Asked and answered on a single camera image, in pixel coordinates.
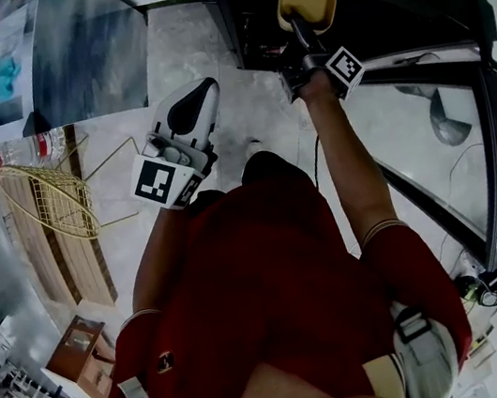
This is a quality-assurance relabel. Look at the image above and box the beige plastic tray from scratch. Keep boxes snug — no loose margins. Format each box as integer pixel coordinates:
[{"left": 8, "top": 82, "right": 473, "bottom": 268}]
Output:
[{"left": 274, "top": 0, "right": 347, "bottom": 43}]

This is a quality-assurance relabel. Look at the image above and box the person's right forearm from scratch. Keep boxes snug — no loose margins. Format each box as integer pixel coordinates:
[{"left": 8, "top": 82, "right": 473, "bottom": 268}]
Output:
[{"left": 296, "top": 68, "right": 412, "bottom": 254}]

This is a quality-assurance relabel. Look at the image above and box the person's black trouser leg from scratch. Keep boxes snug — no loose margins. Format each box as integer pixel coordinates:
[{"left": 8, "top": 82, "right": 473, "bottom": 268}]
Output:
[{"left": 235, "top": 143, "right": 314, "bottom": 196}]

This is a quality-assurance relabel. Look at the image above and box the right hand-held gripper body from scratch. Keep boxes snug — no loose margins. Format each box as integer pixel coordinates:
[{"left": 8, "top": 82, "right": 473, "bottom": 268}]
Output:
[{"left": 275, "top": 42, "right": 371, "bottom": 114}]

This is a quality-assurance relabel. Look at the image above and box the person's red shirt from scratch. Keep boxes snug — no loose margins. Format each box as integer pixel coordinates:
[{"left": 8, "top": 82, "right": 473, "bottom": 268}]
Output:
[{"left": 72, "top": 149, "right": 485, "bottom": 398}]

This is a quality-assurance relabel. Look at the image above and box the black mesh waste bin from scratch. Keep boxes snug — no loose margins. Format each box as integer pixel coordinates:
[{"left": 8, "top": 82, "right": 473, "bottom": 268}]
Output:
[{"left": 423, "top": 82, "right": 476, "bottom": 151}]

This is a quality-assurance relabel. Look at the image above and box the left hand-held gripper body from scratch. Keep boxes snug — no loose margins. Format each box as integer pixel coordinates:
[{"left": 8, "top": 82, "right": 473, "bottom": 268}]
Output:
[{"left": 121, "top": 121, "right": 227, "bottom": 220}]

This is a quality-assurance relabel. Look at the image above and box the brown cardboard box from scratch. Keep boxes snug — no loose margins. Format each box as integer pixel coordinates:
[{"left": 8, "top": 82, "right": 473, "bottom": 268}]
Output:
[{"left": 36, "top": 309, "right": 121, "bottom": 398}]

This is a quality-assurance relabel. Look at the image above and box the person's left forearm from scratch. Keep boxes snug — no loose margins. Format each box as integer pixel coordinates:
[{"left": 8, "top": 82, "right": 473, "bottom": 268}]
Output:
[{"left": 115, "top": 200, "right": 212, "bottom": 317}]

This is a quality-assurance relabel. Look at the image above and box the slatted wooden bench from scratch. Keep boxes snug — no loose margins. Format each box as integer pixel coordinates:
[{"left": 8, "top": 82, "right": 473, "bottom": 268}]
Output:
[{"left": 0, "top": 120, "right": 121, "bottom": 324}]

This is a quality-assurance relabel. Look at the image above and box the gold wire basket stool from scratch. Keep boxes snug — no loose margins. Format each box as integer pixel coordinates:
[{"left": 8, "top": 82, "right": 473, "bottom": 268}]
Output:
[{"left": 0, "top": 124, "right": 153, "bottom": 256}]

